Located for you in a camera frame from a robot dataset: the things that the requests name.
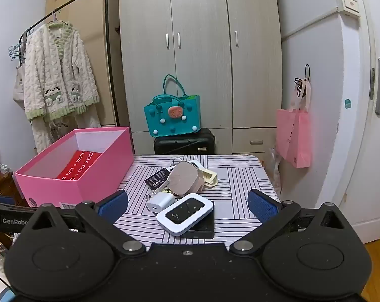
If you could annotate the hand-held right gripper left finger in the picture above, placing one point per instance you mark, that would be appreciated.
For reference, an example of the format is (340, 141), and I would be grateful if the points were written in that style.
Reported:
(114, 206)

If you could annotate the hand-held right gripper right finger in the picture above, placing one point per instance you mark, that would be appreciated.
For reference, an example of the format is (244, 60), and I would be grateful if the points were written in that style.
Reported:
(261, 206)

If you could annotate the white charger plug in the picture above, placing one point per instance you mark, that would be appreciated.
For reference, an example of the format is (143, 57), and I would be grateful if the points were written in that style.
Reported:
(160, 203)

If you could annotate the pink cardboard box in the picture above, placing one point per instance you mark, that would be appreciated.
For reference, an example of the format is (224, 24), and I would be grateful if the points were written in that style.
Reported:
(51, 190)

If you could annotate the black printed card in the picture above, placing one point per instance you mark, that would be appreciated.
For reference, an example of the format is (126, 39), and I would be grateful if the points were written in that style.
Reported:
(157, 177)

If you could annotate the cream rectangular hair clip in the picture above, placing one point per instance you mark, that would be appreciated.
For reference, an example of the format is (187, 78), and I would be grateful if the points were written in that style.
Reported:
(210, 176)

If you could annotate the white portable router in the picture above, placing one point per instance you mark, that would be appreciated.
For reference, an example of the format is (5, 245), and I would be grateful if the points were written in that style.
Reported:
(183, 215)

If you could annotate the beige rounded device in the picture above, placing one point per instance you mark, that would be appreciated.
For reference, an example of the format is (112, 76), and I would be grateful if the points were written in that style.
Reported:
(185, 179)

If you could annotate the white rounded case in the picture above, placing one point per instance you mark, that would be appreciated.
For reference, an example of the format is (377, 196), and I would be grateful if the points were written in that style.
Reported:
(197, 163)

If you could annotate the clear plastic bag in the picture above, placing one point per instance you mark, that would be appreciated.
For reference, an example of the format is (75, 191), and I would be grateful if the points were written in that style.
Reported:
(275, 170)

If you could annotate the red patterned flat box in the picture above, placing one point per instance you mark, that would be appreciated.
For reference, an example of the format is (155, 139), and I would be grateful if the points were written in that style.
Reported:
(80, 165)

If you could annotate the pink non-woven bag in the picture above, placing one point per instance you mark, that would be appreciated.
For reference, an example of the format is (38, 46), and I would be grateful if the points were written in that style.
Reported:
(293, 138)

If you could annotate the fluffy cream pajama pants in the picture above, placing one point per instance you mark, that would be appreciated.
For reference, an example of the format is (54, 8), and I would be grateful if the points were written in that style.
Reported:
(42, 132)

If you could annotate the black hard-shell suitcase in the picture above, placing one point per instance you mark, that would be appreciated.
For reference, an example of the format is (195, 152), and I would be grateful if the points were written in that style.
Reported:
(183, 144)

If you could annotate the teal felt handbag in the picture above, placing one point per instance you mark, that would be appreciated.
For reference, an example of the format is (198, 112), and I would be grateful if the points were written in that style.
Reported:
(164, 122)

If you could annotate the white door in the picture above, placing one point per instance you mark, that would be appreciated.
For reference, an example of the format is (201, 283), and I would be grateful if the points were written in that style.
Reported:
(363, 148)

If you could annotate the beige canvas tote bag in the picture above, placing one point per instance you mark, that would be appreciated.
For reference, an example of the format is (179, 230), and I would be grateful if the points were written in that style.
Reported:
(19, 88)

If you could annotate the teal round sticker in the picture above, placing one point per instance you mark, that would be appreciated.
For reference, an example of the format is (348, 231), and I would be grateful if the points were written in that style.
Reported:
(347, 103)

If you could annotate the light wood grain wardrobe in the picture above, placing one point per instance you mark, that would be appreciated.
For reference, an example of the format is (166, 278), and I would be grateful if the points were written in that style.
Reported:
(202, 85)

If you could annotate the fluffy cream pajama jacket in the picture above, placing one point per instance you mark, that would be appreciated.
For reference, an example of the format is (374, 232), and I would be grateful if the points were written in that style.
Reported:
(51, 78)

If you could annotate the black metal clothes rack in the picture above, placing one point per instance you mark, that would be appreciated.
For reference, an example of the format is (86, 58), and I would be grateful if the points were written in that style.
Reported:
(107, 37)

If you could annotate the beige tall cabinet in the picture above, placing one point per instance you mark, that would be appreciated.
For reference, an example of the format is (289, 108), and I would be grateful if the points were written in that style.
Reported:
(95, 12)

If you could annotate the cream light switch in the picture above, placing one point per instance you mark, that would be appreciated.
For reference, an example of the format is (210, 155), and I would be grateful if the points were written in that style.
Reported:
(349, 3)

